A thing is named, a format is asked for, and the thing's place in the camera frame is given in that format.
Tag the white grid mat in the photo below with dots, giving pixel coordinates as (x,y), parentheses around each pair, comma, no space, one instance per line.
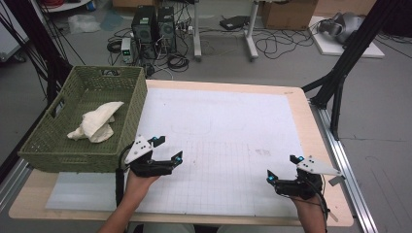
(210,113)

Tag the white desk leg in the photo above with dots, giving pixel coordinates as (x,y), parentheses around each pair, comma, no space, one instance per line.
(197,32)
(251,35)

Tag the thin wooden strip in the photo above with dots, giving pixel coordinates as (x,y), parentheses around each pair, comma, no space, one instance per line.
(333,216)

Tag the white cabinet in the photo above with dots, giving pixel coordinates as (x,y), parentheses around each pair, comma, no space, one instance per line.
(9,39)

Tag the person's left hand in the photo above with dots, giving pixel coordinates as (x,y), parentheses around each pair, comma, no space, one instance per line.
(137,186)

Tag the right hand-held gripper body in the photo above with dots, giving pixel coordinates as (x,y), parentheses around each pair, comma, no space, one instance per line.
(301,187)

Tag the person's right hand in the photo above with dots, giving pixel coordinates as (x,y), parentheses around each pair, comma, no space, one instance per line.
(309,207)

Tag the black metal stand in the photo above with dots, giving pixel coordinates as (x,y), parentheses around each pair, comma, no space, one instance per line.
(350,55)
(42,48)

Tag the green woven basket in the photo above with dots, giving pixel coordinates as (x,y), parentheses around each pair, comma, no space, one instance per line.
(94,90)

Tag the brown cardboard box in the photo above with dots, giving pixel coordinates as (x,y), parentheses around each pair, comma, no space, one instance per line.
(288,14)

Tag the small grey power supply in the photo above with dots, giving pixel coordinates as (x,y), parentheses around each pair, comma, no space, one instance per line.
(126,50)

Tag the grey tape piece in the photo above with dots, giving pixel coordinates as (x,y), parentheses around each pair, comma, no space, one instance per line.
(336,180)

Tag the cream paw-print cloth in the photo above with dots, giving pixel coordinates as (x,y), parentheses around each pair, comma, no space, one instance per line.
(97,123)

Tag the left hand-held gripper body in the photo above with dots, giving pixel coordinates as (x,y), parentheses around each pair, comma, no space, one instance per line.
(145,166)

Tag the clear plastic bag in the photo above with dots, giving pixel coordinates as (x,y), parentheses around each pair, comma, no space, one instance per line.
(84,23)

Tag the black computer tower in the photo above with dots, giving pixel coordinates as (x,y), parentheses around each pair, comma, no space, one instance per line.
(166,29)
(144,29)

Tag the white floor board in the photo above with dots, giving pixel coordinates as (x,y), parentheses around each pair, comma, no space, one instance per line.
(333,48)

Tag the flat black device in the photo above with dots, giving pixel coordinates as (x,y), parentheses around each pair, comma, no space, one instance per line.
(234,22)

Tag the aluminium floor rail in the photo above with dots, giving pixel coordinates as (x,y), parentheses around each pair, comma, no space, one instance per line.
(350,181)
(13,184)

